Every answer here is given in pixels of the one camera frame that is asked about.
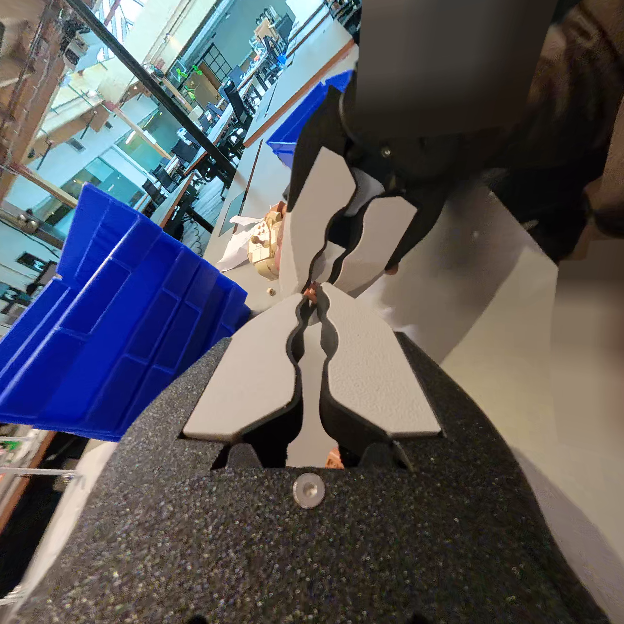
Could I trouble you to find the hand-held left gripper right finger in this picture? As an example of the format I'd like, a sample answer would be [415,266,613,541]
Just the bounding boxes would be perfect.
[310,283,442,439]

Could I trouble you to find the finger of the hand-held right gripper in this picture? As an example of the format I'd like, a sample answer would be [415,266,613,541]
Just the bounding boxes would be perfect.
[320,190,420,298]
[278,147,358,294]

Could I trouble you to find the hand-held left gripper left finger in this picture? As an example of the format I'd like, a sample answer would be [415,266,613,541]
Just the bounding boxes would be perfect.
[183,290,311,442]

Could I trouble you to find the tan brown brick toy figure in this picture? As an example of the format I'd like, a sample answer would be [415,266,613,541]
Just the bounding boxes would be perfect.
[246,203,289,285]

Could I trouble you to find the person's right forearm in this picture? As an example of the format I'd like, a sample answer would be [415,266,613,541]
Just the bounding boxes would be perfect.
[522,0,624,264]

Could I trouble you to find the grey desk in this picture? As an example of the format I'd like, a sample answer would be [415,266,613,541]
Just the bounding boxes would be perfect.
[59,20,624,624]

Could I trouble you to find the torn white paper bag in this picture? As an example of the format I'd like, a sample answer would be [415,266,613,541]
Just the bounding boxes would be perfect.
[215,229,258,276]

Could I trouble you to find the small blue storage bin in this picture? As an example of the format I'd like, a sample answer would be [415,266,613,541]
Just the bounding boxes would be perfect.
[266,71,354,168]

